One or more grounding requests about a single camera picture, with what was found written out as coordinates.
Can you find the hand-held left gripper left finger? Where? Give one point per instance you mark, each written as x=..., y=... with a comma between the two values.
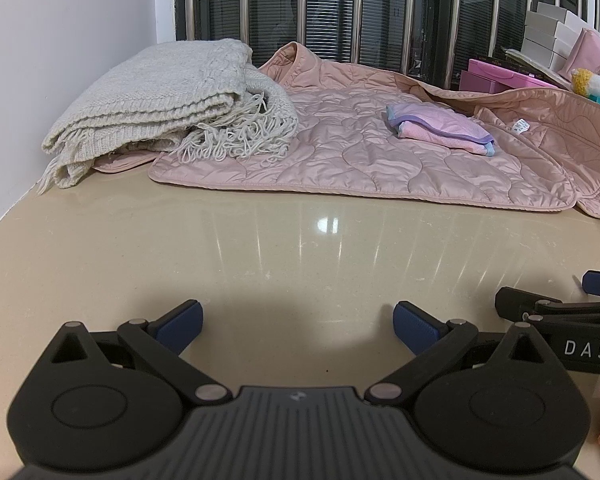
x=180, y=325

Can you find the pink quilted blanket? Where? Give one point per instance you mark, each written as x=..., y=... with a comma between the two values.
x=355, y=160

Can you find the stack of white boxes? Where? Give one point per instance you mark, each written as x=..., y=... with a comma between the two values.
x=550, y=35

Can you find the grey knit fringed blanket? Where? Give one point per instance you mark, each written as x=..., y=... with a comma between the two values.
x=155, y=90

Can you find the pink box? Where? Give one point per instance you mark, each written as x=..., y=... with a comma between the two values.
x=500, y=76

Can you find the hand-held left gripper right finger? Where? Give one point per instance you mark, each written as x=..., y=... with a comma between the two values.
x=415, y=327

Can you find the pink fabric bag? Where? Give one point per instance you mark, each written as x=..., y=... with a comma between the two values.
x=592, y=52

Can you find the metal window railing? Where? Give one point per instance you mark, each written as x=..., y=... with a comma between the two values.
x=357, y=10

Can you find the pink and blue cloth garment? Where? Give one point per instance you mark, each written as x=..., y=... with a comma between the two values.
x=440, y=127

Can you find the white and yellow plush toy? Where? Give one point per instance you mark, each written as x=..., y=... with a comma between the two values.
x=597, y=87

